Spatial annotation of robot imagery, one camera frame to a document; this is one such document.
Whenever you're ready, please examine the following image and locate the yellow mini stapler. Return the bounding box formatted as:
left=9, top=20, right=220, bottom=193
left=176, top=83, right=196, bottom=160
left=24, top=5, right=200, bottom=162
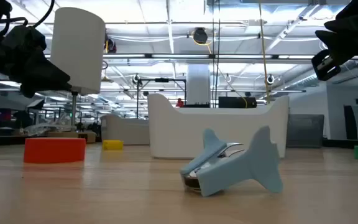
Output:
left=102, top=139, right=124, bottom=151

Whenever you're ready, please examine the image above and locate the black background screen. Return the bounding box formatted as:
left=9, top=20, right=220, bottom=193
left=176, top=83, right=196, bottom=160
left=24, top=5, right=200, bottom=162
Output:
left=218, top=96, right=257, bottom=109

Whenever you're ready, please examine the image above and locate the black ceiling-hung device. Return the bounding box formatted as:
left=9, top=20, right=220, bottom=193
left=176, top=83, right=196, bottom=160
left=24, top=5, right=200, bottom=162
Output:
left=193, top=27, right=209, bottom=45

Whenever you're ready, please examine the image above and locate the white building pillar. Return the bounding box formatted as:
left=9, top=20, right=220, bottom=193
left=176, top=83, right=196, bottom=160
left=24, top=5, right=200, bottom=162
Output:
left=186, top=64, right=211, bottom=106

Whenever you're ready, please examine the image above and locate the white table lamp wooden base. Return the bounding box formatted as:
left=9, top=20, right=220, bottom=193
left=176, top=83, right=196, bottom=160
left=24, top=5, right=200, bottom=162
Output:
left=47, top=6, right=106, bottom=144

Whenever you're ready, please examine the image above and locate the black cable with coil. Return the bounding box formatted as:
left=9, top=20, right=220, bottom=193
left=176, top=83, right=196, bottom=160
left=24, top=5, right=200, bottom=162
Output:
left=211, top=0, right=221, bottom=108

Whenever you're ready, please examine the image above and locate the light grey plastic bin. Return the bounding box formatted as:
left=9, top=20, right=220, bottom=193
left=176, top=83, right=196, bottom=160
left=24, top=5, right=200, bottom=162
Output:
left=100, top=113, right=150, bottom=146

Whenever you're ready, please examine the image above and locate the black metal stand frame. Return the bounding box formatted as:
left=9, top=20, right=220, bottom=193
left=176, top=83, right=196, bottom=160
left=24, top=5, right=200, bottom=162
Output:
left=136, top=78, right=188, bottom=119

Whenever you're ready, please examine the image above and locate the clear container with green item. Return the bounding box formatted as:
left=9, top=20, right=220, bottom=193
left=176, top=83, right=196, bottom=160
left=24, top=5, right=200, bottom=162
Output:
left=286, top=114, right=325, bottom=149

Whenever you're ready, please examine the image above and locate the yellow cable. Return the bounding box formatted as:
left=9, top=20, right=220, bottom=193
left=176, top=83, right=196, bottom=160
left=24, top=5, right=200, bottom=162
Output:
left=258, top=0, right=270, bottom=105

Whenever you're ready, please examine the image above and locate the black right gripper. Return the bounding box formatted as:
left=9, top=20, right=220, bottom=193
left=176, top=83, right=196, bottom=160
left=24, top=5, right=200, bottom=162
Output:
left=311, top=2, right=358, bottom=82

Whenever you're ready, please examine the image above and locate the white plastic bin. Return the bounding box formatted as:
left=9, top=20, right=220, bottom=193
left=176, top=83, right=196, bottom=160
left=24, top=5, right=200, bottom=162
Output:
left=147, top=93, right=290, bottom=160

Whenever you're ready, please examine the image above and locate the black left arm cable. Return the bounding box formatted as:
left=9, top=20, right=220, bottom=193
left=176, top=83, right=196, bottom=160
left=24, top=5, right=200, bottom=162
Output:
left=0, top=0, right=56, bottom=29

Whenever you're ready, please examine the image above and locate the red tape roll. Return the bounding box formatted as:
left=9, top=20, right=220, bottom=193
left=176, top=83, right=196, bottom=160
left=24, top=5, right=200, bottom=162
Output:
left=23, top=138, right=86, bottom=164

